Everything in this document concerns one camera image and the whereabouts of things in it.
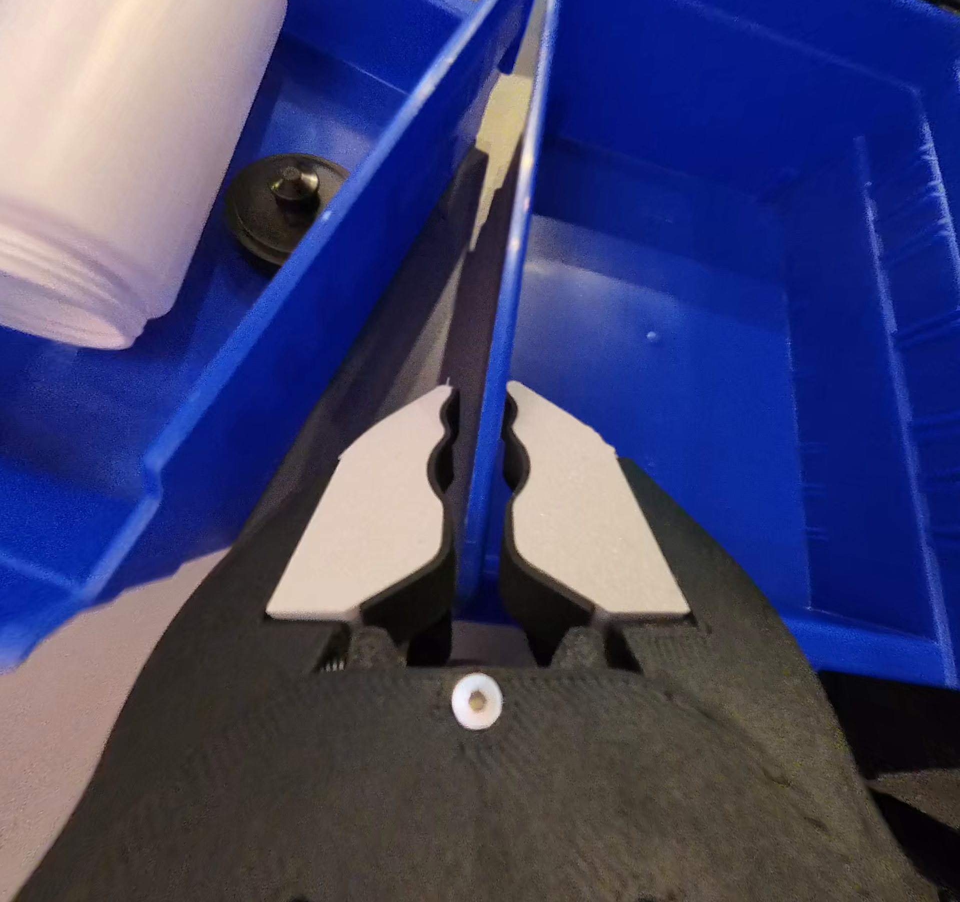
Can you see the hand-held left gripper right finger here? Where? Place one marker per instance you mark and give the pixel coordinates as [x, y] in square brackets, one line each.
[592, 534]

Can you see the blue plastic bin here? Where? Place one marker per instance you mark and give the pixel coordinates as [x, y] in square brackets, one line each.
[712, 317]
[225, 392]

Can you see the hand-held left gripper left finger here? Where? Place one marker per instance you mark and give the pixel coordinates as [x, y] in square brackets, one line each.
[375, 527]

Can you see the black bottle lid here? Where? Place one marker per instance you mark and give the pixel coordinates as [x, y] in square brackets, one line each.
[262, 211]

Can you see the white plastic bottle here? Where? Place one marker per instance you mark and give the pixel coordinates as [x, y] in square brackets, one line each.
[112, 129]

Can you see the black tape strip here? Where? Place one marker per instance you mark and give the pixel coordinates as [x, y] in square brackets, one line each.
[472, 294]

